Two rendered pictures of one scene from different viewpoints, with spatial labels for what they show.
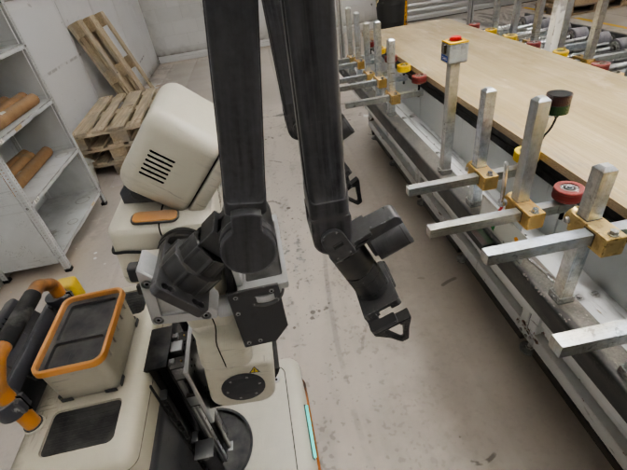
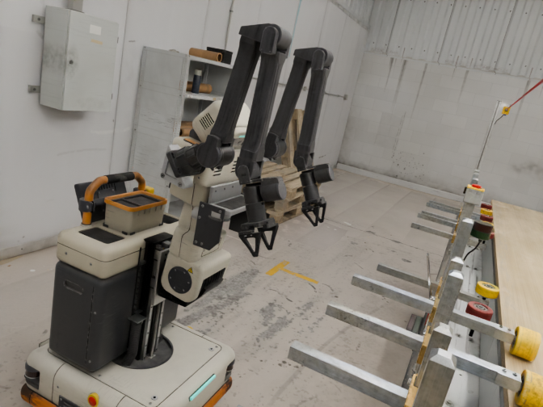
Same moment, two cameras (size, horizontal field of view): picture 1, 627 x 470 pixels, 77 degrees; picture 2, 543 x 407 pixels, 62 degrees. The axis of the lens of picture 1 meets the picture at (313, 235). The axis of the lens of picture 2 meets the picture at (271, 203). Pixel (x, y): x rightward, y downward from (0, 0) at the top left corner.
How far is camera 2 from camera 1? 0.95 m
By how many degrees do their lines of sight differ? 32
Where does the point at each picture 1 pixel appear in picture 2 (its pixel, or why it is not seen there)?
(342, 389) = not seen: outside the picture
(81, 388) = (115, 222)
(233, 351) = (187, 246)
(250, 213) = (215, 136)
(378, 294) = (254, 220)
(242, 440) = (160, 358)
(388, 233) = (270, 185)
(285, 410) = (199, 364)
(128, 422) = (119, 245)
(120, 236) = (176, 141)
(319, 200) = (244, 148)
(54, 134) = not seen: hidden behind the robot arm
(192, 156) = not seen: hidden behind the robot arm
